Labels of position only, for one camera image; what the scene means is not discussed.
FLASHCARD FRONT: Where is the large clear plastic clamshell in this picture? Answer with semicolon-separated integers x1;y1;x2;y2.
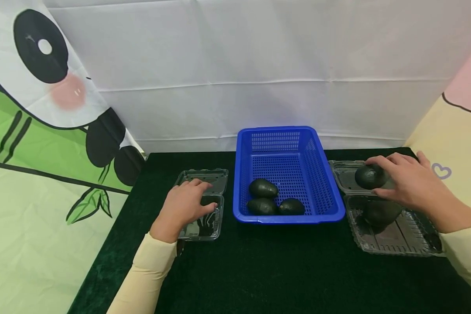
329;160;448;257

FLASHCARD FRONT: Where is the person's left hand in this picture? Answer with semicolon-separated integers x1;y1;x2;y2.
150;178;218;244

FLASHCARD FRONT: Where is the person's right hand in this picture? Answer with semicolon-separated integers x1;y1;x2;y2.
365;151;471;234

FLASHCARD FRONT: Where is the person's left forearm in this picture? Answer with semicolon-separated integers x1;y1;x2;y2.
106;232;178;314

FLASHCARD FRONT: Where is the blue plastic basket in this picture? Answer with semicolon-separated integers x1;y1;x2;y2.
232;126;346;225

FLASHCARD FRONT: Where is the person's right forearm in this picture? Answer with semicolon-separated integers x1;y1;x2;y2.
440;223;471;309

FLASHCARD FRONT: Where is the dark green avocado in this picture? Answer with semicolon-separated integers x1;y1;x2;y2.
362;200;403;229
246;198;278;216
249;178;279;199
355;164;388;190
279;198;306;216

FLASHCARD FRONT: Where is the small clear plastic clamshell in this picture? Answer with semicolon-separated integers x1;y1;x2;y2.
174;169;229;242

